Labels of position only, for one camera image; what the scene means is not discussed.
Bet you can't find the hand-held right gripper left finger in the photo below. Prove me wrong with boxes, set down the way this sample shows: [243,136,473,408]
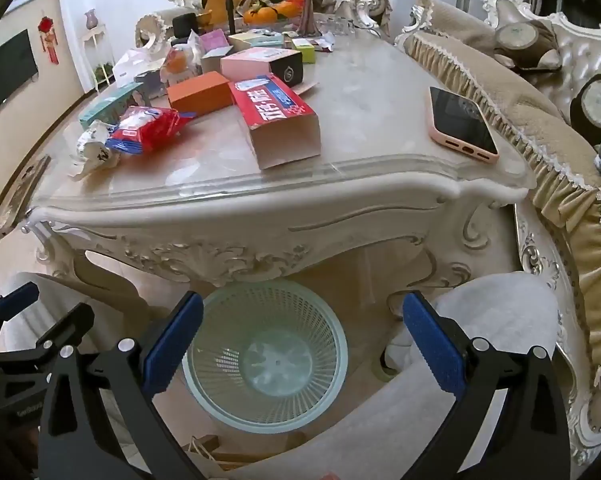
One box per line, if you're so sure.
[39,291,204,480]

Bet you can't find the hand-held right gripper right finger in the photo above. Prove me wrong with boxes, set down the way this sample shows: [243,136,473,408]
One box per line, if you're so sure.
[403,289,572,480]

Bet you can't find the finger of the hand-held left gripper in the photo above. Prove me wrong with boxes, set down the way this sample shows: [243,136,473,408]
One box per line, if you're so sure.
[0,282,40,349]
[0,302,96,366]

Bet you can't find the pale green mesh waste basket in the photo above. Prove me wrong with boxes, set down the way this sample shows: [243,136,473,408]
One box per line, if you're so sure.
[182,280,350,434]

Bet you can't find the ornate cream coffee table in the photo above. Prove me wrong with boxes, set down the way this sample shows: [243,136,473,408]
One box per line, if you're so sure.
[23,25,539,376]

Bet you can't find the crumpled white wrapper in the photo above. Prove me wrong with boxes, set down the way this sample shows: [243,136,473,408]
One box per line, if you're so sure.
[68,120,122,182]

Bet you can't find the long teal box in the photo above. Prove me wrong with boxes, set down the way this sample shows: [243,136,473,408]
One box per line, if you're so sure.
[78,82,145,130]

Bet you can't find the red snack packet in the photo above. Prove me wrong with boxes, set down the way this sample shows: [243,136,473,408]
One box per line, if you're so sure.
[104,105,197,155]

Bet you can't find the smartphone in pink case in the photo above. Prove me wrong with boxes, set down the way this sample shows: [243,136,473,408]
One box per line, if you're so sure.
[429,86,500,165]

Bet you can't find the orange cardboard box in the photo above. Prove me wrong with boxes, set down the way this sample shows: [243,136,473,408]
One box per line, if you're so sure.
[166,70,234,116]

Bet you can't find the red open-ended carton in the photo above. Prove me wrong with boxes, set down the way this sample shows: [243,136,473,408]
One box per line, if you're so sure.
[228,74,322,170]

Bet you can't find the white tissue pack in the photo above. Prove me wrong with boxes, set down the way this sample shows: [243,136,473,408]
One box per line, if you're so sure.
[112,47,167,87]

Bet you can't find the white side table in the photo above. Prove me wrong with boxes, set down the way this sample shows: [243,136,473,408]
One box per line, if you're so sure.
[79,26,116,95]

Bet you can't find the orange in clear bag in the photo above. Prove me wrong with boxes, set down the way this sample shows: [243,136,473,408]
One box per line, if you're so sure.
[159,42,202,86]

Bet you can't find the grey open box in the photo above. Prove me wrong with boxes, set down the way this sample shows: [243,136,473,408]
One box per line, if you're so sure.
[200,47,234,75]

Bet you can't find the ornate sofa with beige cover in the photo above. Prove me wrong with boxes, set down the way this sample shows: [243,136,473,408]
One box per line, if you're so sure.
[395,0,601,461]

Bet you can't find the dark cushion with round pattern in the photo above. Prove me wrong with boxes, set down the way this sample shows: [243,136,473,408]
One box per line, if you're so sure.
[569,74,601,147]
[493,0,564,74]

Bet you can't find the pink box with black end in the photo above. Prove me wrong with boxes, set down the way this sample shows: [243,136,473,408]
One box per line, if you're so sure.
[220,47,304,87]

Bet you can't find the pink patterned small box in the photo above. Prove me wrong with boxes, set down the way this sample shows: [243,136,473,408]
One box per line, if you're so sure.
[200,29,231,56]

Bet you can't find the flat teal box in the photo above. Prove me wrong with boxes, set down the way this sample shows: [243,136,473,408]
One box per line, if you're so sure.
[228,31,285,52]

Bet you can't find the black round speaker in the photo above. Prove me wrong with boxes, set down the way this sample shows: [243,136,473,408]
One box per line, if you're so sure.
[172,12,200,41]

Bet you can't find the small green box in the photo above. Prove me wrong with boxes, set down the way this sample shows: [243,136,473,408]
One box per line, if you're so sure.
[291,37,316,64]

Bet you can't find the small crumpled wrappers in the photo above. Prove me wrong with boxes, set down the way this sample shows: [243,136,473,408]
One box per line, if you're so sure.
[311,31,337,54]

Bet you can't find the clear cut-glass dish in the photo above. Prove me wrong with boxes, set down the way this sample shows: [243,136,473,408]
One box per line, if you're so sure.
[321,14,357,37]

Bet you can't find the black wall television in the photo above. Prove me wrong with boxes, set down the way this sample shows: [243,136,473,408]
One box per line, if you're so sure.
[0,29,39,127]

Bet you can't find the red knot wall ornament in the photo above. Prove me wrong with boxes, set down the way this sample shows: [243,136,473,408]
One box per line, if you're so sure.
[37,10,62,66]

